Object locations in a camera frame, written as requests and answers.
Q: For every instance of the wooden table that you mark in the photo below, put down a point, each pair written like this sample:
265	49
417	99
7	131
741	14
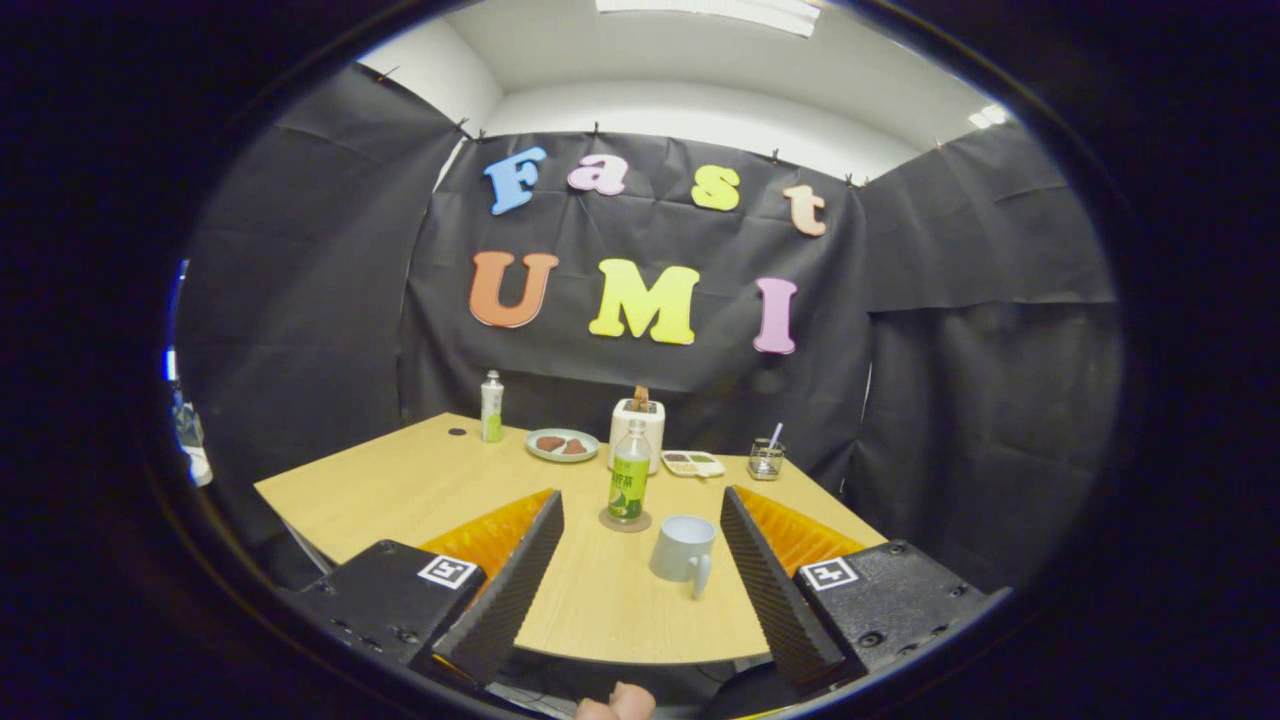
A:
420	490

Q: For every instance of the pale green plate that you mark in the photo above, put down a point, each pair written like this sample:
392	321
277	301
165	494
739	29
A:
562	457

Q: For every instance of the green label juice bottle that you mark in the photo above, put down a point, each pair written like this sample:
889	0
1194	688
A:
630	490

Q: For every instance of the clear glass tumbler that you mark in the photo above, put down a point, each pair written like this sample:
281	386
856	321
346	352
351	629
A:
766	465

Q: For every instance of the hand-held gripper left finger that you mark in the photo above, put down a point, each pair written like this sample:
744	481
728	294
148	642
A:
515	590

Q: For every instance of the small ceiling light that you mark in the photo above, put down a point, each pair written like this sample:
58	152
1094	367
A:
988	115

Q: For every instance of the long ceiling light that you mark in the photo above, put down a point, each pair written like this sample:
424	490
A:
710	12

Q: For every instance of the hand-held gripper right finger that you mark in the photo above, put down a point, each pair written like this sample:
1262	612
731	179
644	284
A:
770	590

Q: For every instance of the light blue cup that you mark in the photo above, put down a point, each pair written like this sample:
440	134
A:
680	550

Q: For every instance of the white straw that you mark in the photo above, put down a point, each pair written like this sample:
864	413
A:
775	435

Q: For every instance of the round brown coaster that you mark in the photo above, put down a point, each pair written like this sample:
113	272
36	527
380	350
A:
644	524

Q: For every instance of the brown toast slice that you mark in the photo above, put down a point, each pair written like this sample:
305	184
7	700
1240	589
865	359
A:
641	398

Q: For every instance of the white toaster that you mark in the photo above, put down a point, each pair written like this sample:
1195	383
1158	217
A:
657	440

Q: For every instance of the white divided snack tray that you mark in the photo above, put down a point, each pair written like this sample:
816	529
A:
693	465

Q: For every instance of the white green tube bottle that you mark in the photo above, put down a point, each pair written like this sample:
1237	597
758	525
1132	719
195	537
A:
491	410

